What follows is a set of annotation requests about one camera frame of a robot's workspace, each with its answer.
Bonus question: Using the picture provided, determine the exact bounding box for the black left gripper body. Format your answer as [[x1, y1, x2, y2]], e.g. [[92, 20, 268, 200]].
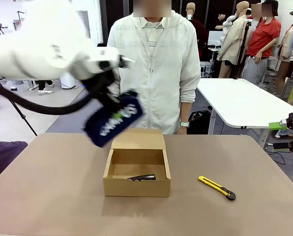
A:
[[80, 69, 121, 104]]

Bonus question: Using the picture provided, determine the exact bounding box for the navy blue printed pouch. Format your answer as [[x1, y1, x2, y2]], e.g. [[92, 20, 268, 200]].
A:
[[82, 88, 144, 148]]

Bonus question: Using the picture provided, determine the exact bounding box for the black curved plastic item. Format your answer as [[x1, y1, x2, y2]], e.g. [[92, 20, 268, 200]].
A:
[[126, 173, 157, 183]]

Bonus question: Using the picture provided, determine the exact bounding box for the person's left forearm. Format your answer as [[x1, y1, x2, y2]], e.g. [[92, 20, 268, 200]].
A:
[[179, 101, 192, 123]]

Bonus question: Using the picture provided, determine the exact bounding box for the brown cardboard box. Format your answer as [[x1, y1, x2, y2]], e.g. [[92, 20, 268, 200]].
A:
[[102, 127, 172, 198]]

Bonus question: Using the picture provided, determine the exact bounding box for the white air purifier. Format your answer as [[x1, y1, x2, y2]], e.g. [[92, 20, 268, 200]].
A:
[[59, 72, 76, 89]]

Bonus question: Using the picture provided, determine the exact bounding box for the white folding table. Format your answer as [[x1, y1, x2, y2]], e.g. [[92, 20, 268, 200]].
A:
[[196, 78, 293, 148]]

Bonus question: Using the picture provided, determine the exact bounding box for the person in black shirt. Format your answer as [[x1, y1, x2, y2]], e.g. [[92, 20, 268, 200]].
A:
[[36, 79, 55, 96]]

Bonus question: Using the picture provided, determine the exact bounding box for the person in white jacket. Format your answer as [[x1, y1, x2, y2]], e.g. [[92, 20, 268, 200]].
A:
[[106, 9, 202, 135]]

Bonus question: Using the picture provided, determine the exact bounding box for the mannequin in tan jacket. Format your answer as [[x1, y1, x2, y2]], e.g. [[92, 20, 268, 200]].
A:
[[275, 20, 293, 99]]

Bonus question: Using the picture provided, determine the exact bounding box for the yellow utility knife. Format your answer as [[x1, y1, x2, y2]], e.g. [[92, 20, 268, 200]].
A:
[[198, 176, 236, 201]]

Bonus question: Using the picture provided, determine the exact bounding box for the black light stand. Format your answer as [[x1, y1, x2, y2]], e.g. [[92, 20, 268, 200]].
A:
[[233, 20, 252, 80]]

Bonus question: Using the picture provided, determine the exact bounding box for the person in red shirt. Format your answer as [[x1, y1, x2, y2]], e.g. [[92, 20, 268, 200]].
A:
[[243, 0, 282, 87]]

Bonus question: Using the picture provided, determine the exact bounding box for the mannequin in beige coat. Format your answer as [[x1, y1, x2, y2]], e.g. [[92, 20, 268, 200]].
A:
[[216, 0, 251, 79]]

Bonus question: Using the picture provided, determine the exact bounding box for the white monitor back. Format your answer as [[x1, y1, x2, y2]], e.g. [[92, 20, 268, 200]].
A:
[[207, 30, 224, 47]]

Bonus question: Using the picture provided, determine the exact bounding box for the mannequin in dark clothes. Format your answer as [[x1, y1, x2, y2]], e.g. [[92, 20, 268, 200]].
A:
[[185, 2, 209, 62]]

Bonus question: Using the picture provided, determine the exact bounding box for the dark purple cloth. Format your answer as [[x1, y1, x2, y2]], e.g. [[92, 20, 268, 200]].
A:
[[0, 140, 29, 186]]

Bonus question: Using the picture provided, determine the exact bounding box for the black floor cable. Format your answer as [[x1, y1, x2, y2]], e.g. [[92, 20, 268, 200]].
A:
[[267, 149, 286, 165]]

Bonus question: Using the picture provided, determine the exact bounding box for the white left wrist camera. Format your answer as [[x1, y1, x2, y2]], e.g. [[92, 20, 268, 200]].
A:
[[118, 55, 136, 69]]

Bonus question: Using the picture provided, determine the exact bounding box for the grey wall panel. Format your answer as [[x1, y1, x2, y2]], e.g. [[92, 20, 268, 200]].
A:
[[77, 10, 91, 39]]

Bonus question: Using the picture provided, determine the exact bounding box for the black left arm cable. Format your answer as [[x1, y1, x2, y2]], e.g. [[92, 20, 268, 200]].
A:
[[0, 80, 94, 116]]

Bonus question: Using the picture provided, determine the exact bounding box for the black camera tripod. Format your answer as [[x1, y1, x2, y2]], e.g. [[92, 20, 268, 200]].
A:
[[0, 71, 38, 137]]

